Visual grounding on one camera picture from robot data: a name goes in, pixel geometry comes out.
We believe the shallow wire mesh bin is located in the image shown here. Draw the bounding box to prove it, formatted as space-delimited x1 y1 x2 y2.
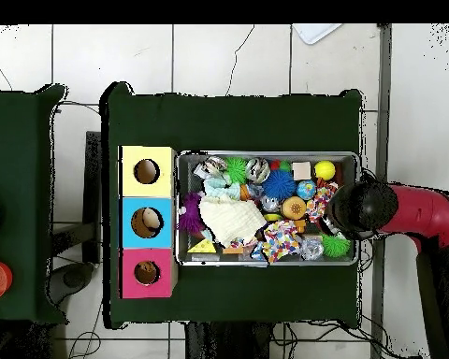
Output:
174 151 360 267

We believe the large blue spiky ball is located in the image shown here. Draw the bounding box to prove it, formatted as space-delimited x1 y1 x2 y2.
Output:
262 168 297 201

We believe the polka dot cloth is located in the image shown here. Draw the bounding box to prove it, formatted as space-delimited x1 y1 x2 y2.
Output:
306 182 340 223
261 219 302 265

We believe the cream knitted cloth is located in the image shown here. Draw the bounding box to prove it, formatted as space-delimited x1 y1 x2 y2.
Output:
198 194 268 249

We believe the grey rounded base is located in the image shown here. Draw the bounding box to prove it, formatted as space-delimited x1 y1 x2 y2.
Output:
46 261 95 306

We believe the purple spiky toy creature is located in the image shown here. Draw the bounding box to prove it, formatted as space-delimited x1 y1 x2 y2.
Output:
177 192 207 235

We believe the white tray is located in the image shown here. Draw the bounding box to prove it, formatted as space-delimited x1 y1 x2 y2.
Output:
292 23 343 46

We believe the green spiky rubber ball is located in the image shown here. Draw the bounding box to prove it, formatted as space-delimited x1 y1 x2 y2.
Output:
321 233 352 259
224 156 250 184

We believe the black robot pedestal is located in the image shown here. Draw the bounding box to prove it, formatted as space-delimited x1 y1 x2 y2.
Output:
184 321 274 359

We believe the brown teddy plush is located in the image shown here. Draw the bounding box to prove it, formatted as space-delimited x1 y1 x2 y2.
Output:
137 261 158 279

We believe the dark green tablecloth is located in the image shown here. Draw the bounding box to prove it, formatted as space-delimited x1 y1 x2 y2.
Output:
0 83 68 324
100 81 363 330

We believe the black upright panel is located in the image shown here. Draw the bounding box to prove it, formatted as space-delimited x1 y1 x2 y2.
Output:
82 130 103 265

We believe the yellow ball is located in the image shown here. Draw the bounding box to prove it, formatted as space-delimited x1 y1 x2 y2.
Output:
313 159 337 181

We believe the mint knitted cloth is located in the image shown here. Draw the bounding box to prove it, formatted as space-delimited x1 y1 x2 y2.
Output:
202 175 242 201

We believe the crushed silver drink can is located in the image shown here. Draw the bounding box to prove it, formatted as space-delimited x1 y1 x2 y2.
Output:
245 157 271 184
199 155 228 178

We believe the wooden box with three holes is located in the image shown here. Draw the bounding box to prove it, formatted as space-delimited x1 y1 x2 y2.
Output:
118 145 179 299

